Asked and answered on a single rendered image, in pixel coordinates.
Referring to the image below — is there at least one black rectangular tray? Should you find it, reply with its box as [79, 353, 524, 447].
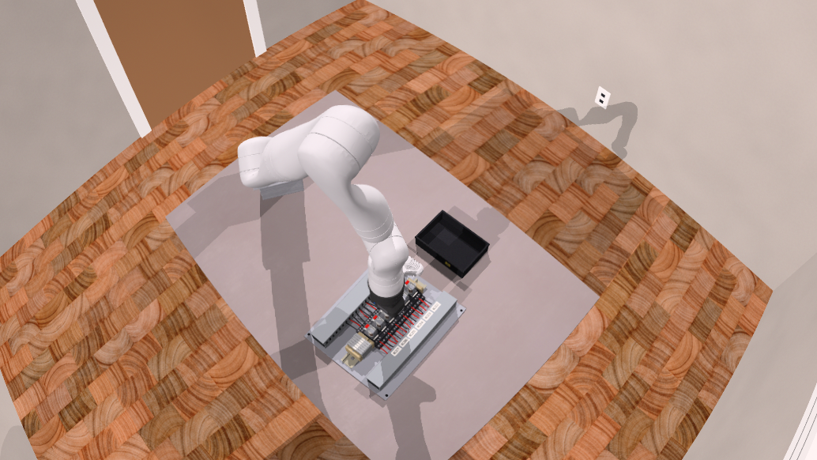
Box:
[416, 211, 490, 278]

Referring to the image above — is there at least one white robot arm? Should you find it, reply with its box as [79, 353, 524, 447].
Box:
[238, 105, 409, 286]

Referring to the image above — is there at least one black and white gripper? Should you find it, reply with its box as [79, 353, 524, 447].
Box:
[367, 256, 424, 318]

